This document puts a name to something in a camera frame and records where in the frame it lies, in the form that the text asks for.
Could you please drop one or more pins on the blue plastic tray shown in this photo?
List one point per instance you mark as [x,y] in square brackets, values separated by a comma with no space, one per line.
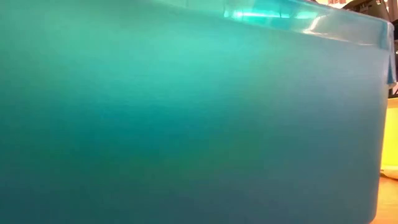
[186,118]

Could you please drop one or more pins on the yellow plastic tray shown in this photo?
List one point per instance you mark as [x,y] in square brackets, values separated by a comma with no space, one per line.
[392,137]

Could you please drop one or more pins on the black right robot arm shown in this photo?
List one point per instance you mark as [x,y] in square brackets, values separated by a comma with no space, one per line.
[373,7]

